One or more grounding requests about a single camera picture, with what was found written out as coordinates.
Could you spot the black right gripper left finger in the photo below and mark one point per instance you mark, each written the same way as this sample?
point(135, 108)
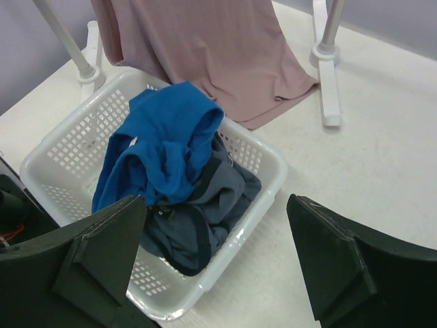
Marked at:
point(77, 275)

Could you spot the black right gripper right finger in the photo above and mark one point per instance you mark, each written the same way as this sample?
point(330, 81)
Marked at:
point(356, 276)

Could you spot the dark navy tank top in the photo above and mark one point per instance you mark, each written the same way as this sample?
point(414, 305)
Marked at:
point(187, 235)

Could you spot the royal blue tank top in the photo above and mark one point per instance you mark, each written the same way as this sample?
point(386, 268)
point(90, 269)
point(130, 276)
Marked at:
point(161, 148)

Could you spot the mauve pink tank top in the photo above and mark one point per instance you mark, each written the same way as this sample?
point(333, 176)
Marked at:
point(233, 51)

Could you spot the white metal clothes rack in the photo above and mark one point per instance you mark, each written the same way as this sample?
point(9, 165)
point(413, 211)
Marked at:
point(324, 55)

